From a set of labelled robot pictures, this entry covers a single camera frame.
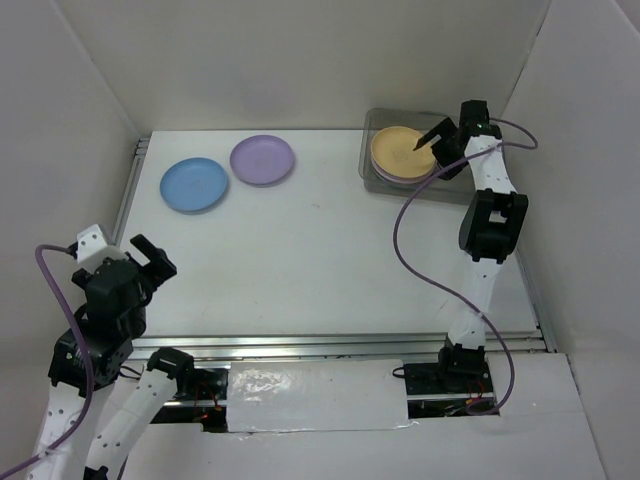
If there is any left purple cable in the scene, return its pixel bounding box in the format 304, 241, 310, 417
0, 243, 96, 480

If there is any white foil cover panel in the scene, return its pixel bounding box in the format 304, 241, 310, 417
226, 360, 410, 433

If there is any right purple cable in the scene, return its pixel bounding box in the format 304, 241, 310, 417
392, 117, 540, 417

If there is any purple plate front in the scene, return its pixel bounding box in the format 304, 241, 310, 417
373, 164, 431, 185

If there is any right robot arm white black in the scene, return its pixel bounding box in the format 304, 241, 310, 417
414, 100, 529, 392

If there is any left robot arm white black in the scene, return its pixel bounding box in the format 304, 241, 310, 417
25, 225, 198, 479

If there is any orange plate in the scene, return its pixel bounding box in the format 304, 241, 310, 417
370, 126, 436, 178

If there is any purple cable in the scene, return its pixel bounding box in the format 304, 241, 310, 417
392, 117, 540, 417
0, 243, 96, 480

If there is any blue plate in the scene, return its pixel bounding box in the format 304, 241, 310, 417
159, 157, 229, 214

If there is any purple plate rear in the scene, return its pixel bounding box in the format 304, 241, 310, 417
230, 135, 296, 187

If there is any clear plastic bin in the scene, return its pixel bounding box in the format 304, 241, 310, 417
358, 108, 475, 206

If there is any aluminium frame rail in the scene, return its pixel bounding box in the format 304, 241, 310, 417
119, 130, 557, 361

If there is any purple plate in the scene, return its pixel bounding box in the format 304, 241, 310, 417
230, 135, 296, 187
373, 164, 431, 185

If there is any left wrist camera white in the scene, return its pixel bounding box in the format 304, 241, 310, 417
71, 224, 127, 272

